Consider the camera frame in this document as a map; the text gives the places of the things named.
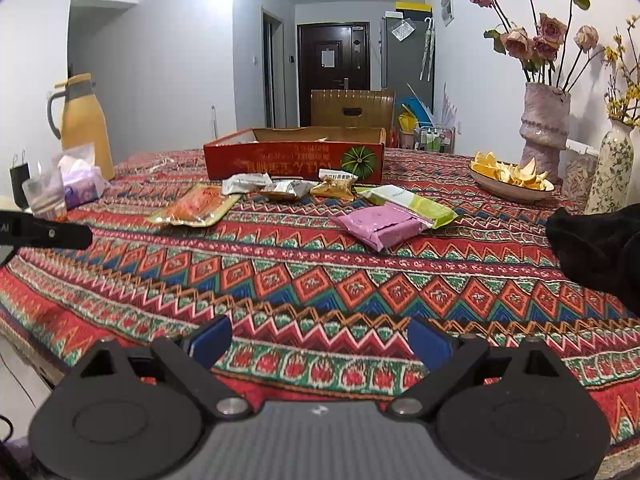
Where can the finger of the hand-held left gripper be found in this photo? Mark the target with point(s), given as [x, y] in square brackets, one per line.
[50, 233]

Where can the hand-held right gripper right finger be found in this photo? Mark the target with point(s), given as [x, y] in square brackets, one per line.
[430, 342]

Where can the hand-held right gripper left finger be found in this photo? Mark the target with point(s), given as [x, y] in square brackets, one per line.
[212, 341]

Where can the pink snack packet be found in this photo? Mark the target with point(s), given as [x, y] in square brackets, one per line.
[380, 225]

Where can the orange stick snack packet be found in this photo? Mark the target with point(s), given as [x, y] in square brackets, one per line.
[195, 205]

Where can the green snack packet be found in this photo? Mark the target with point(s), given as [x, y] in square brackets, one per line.
[415, 205]

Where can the white black-print snack packet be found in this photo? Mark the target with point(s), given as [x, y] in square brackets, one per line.
[245, 183]

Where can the silver snack packet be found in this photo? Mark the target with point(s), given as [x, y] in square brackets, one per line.
[287, 189]

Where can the white brown snack packet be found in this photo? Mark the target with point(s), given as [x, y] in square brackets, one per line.
[335, 189]

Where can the red cardboard box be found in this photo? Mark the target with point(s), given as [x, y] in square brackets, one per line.
[280, 160]

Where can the clear plastic container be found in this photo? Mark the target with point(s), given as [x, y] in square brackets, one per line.
[45, 195]

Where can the black clip holder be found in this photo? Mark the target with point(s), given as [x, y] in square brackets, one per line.
[19, 180]

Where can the purple tissue pack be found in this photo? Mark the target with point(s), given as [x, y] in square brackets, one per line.
[82, 186]

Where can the yellow thermos jug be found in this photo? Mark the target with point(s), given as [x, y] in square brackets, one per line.
[82, 125]

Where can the pile of orange peels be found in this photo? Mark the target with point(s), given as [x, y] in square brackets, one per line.
[505, 170]

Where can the dark cloth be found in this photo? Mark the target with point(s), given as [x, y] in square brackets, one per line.
[595, 250]

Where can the clear jar of seeds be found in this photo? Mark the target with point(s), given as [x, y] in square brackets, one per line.
[577, 175]

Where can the pink textured vase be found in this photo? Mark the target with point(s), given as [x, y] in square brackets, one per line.
[545, 125]

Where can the floral ceramic vase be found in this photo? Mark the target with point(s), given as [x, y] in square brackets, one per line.
[607, 170]

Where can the wooden chair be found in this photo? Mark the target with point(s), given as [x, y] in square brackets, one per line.
[330, 105]

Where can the white ceramic vase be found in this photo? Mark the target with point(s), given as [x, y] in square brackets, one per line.
[636, 165]

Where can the grey refrigerator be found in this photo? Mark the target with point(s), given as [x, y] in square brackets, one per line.
[407, 70]

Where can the dark entrance door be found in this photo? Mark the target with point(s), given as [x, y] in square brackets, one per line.
[310, 85]

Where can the white folded umbrella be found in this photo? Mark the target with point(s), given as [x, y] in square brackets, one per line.
[426, 50]

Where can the clear plastic bag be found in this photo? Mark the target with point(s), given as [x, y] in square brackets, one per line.
[401, 30]

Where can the yellow flower branches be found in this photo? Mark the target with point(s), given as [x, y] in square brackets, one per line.
[625, 85]

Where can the dried pink roses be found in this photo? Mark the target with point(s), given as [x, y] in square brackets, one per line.
[547, 35]

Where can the yellow black box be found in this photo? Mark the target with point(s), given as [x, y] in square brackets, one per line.
[414, 6]

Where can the wall picture frame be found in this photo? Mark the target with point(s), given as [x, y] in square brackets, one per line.
[446, 5]

